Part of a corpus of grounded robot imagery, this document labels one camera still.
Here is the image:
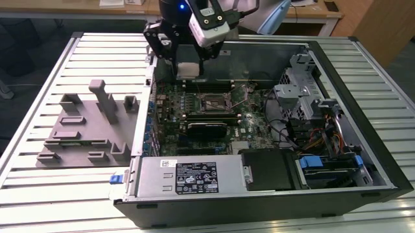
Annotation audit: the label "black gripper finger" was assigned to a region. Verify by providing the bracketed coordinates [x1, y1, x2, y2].
[198, 43, 223, 76]
[143, 21, 181, 79]

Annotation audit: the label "silver CPU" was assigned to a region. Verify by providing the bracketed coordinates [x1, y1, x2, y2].
[178, 62, 201, 80]

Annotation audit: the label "metal socket cover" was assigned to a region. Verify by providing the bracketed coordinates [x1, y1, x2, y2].
[226, 79, 255, 109]

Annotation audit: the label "CPU socket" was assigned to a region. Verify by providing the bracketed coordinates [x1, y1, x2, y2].
[197, 92, 237, 114]

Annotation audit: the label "black graphics card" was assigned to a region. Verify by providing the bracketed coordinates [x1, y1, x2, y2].
[185, 122, 229, 139]

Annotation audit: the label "metal drive cage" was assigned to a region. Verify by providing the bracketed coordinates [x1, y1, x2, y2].
[273, 54, 329, 122]

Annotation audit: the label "green motherboard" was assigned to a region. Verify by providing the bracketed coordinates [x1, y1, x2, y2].
[151, 81, 283, 156]

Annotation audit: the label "wooden desk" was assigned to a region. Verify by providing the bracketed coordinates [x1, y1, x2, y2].
[0, 0, 345, 37]

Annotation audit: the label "silver chipset heatsink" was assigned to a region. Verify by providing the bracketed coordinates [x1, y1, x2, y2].
[231, 141, 254, 150]

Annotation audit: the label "black expansion slot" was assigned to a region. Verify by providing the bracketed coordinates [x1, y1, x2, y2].
[177, 148, 218, 156]

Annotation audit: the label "black office chair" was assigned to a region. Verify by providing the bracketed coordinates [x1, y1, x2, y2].
[0, 18, 69, 77]

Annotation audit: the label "grey parts rack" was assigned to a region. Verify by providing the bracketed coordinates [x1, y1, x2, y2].
[37, 79, 139, 168]

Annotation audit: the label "black drive bay cover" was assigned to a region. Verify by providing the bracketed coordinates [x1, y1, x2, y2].
[239, 149, 301, 191]

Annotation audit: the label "grey power supply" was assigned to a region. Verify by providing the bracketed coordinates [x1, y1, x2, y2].
[135, 155, 250, 198]

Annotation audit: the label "grey chair leg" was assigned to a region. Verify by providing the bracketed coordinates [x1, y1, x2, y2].
[0, 80, 15, 100]

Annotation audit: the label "blue disk carrier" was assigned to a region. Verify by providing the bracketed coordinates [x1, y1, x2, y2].
[299, 155, 366, 189]

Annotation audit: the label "blue case latch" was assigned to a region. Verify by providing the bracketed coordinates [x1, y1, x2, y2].
[110, 171, 126, 185]

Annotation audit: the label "wooden cabinet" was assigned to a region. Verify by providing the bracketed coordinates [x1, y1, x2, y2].
[333, 0, 415, 67]

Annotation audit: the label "black PC case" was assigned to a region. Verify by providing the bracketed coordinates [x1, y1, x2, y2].
[113, 35, 415, 228]

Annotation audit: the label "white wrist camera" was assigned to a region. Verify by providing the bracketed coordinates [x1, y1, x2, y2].
[189, 0, 231, 48]

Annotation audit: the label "black camera cable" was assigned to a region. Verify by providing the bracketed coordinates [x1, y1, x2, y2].
[227, 0, 261, 25]

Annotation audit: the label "black internal cable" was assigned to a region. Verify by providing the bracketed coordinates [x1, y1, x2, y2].
[263, 88, 298, 150]

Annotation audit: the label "orange yellow power wires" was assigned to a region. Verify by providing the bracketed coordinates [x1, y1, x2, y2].
[306, 114, 345, 152]

